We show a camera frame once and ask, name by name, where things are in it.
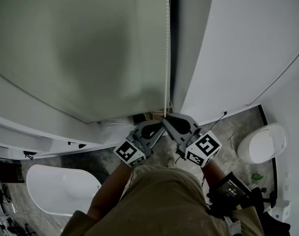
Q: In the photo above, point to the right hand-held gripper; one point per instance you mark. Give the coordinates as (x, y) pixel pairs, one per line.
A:
(206, 147)

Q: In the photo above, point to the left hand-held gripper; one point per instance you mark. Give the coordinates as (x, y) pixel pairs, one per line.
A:
(129, 154)

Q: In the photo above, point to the white roller blind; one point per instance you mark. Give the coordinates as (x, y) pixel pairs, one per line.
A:
(66, 45)

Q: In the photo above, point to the person's left forearm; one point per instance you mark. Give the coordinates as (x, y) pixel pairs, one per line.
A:
(107, 190)

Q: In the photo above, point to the person's right forearm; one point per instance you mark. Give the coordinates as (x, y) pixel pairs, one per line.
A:
(213, 173)

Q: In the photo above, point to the beige crumpled cloth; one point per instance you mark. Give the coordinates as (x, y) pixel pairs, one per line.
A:
(155, 114)

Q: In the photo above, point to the person's right shoe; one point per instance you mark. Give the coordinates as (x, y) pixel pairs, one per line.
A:
(170, 161)

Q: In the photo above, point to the person's beige shirt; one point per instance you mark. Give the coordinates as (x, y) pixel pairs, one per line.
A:
(159, 200)

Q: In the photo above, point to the black wrist-mounted screen device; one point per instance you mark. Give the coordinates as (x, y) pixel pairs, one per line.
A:
(231, 192)

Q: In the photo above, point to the white toilet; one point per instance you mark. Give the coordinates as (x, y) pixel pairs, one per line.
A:
(262, 144)

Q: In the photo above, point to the black window side track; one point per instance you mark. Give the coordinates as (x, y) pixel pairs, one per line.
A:
(174, 45)

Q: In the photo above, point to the small green object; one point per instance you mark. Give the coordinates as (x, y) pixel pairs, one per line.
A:
(257, 176)

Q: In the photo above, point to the small black adapter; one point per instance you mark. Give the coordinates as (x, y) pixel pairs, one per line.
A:
(264, 189)

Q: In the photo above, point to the black office chair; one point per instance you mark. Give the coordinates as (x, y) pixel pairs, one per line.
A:
(257, 198)

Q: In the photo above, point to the white bathtub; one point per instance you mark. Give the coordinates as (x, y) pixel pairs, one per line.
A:
(58, 190)

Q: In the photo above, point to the white box with blue mark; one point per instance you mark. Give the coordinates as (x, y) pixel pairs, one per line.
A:
(282, 211)

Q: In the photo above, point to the dark wooden cabinet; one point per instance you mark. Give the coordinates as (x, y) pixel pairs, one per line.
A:
(9, 172)

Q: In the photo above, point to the black equipment pile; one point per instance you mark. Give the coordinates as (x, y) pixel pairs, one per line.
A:
(4, 193)

